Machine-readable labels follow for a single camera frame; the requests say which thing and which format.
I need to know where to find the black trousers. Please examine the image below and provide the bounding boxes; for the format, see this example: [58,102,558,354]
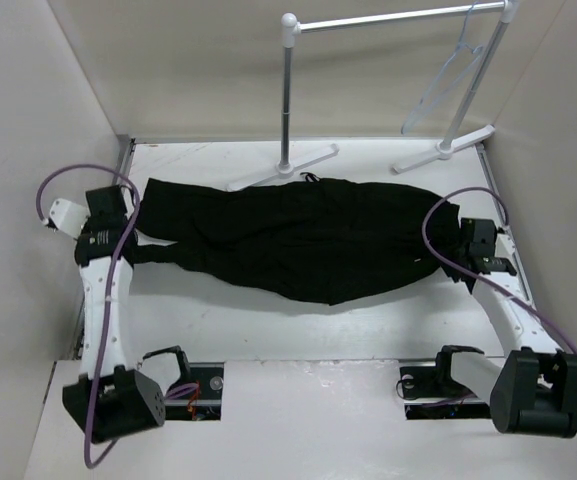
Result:
[136,178,459,305]

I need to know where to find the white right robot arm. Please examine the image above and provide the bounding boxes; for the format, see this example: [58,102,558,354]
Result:
[431,232,577,438]

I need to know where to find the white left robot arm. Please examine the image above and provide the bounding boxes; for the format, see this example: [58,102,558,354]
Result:
[48,193,193,445]

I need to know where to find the light blue clothes hanger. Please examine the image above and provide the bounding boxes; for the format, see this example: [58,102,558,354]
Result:
[400,1,485,135]

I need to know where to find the white metal clothes rack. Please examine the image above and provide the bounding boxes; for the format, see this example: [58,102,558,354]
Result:
[227,1,519,191]

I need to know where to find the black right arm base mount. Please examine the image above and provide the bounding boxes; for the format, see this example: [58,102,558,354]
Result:
[395,363,491,421]

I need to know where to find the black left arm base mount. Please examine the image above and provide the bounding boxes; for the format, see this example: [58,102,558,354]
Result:
[140,359,225,421]

